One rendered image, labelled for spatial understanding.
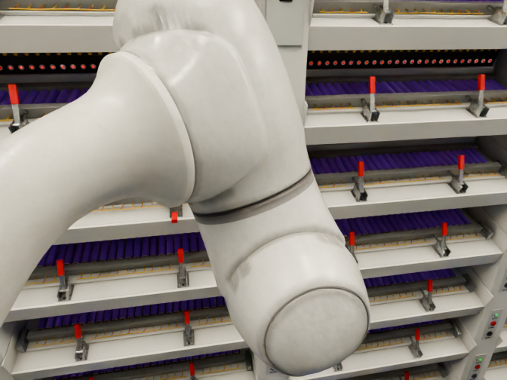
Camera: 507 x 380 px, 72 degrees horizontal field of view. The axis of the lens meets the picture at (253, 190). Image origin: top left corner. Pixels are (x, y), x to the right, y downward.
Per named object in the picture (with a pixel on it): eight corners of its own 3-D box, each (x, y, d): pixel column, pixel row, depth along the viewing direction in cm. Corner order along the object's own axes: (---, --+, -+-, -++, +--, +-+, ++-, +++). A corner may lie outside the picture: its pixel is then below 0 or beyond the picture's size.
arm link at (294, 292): (328, 268, 38) (291, 154, 35) (419, 368, 23) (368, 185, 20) (235, 307, 37) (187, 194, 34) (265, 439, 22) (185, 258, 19)
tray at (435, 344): (463, 358, 117) (483, 338, 107) (286, 387, 107) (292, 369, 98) (430, 303, 131) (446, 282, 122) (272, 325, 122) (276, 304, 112)
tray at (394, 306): (478, 314, 109) (502, 289, 100) (289, 341, 99) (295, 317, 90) (441, 261, 124) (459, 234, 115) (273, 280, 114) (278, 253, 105)
